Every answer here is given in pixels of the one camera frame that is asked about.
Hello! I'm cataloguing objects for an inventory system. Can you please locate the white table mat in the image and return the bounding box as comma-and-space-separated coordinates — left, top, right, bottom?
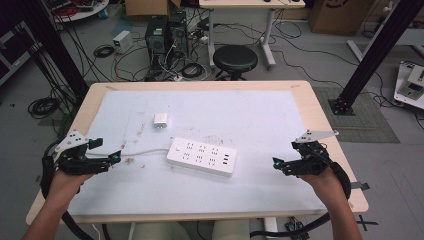
67, 89, 328, 218

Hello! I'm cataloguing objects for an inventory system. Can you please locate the wooden table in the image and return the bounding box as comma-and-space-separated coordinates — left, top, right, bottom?
25, 79, 370, 226

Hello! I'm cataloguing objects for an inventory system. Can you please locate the person's leg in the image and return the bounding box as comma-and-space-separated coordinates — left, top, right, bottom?
211, 219, 252, 240
132, 221, 193, 240

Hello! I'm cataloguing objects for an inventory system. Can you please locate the black computer tower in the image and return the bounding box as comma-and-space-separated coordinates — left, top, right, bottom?
144, 15, 170, 72
167, 10, 190, 60

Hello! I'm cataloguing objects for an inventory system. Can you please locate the large cardboard box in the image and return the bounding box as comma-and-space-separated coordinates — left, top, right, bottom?
307, 0, 375, 37

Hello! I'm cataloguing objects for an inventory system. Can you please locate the black cable sleeve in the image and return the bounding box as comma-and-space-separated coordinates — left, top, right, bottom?
39, 141, 96, 240
249, 161, 353, 239

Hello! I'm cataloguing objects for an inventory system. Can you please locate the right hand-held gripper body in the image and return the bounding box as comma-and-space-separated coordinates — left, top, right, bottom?
289, 129, 340, 177

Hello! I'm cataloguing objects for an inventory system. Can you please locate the white power strip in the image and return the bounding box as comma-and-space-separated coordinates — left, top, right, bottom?
166, 136, 238, 179

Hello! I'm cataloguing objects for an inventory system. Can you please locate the person's right hand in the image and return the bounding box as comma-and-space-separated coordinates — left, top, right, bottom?
297, 167, 347, 206

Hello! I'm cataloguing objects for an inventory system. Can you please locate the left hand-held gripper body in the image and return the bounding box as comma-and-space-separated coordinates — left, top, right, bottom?
54, 129, 111, 176

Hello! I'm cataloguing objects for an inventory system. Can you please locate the white device with plates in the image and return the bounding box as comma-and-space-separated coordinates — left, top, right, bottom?
392, 60, 424, 111

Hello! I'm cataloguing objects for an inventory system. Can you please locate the white desk frame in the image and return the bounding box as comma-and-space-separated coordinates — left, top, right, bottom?
346, 27, 424, 63

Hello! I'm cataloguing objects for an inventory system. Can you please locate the white table leg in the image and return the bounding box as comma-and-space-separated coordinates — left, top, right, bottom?
264, 216, 280, 235

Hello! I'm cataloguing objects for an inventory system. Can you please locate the white-legged desk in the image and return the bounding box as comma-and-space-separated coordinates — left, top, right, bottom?
198, 0, 306, 70

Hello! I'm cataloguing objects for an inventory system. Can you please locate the person's left hand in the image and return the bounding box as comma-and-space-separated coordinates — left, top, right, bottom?
45, 170, 95, 210

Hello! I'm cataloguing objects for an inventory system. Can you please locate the white charger plug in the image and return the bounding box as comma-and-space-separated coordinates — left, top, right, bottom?
152, 112, 169, 131

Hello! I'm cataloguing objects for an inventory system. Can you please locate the white power strip cable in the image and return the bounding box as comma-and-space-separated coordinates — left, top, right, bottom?
85, 147, 172, 158

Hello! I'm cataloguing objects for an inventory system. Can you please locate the black round stool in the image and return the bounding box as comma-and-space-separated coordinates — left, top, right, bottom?
212, 44, 259, 82

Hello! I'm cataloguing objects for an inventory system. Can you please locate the coiled black cable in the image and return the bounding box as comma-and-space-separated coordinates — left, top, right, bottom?
92, 44, 116, 59
27, 96, 62, 120
180, 62, 205, 80

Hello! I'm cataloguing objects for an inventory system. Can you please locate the white power supply box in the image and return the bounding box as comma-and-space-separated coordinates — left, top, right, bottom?
112, 30, 135, 55

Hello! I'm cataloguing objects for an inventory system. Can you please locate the black metal post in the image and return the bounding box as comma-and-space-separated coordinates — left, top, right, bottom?
327, 0, 424, 116
18, 0, 90, 98

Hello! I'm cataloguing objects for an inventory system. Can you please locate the round white table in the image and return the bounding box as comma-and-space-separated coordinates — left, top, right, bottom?
42, 0, 111, 24

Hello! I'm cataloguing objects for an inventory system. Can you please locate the grey floor mat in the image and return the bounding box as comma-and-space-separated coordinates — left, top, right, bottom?
312, 86, 401, 145

